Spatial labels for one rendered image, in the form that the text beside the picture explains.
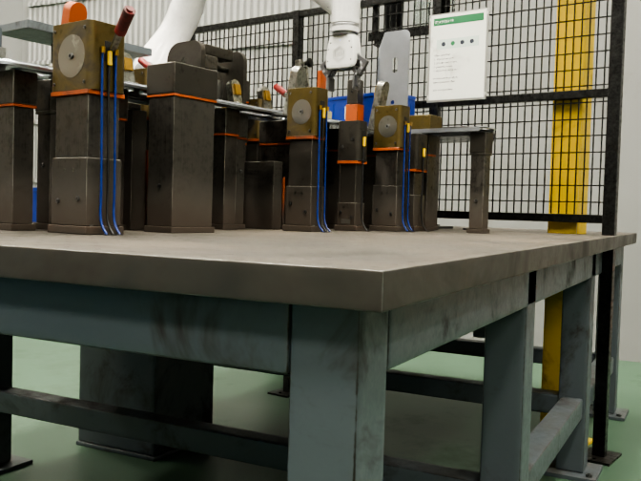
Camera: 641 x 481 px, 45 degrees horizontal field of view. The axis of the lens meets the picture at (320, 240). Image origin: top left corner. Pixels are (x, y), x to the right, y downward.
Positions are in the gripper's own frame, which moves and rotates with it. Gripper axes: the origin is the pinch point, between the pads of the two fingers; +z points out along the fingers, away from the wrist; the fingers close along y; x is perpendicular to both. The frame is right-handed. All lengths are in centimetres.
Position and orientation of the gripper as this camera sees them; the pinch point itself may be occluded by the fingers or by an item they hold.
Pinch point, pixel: (342, 87)
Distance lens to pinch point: 235.5
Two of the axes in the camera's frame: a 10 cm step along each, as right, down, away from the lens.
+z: -0.3, 10.0, 0.4
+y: 8.1, 0.5, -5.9
